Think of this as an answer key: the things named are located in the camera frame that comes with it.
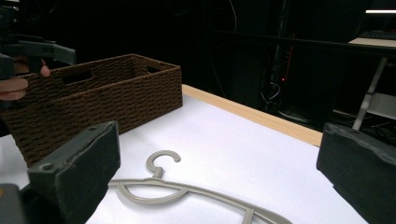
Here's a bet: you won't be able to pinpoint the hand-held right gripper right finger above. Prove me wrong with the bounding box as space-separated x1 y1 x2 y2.
316 121 396 224

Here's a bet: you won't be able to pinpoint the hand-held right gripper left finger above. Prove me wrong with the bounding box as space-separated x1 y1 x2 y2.
27 120 121 224

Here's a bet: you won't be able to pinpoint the grey plastic clothes hanger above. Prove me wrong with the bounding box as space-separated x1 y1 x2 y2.
107 149 293 224

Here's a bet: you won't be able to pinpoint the brown woven basket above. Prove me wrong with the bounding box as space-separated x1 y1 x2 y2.
0 53 184 168

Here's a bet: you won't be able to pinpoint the white metal desk leg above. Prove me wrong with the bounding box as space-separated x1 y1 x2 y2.
352 56 389 131

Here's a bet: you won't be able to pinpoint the black desk with pale top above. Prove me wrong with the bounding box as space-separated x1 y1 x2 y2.
214 29 396 60

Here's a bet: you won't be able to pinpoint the red and white cables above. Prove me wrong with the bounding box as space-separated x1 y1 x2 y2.
260 34 297 106

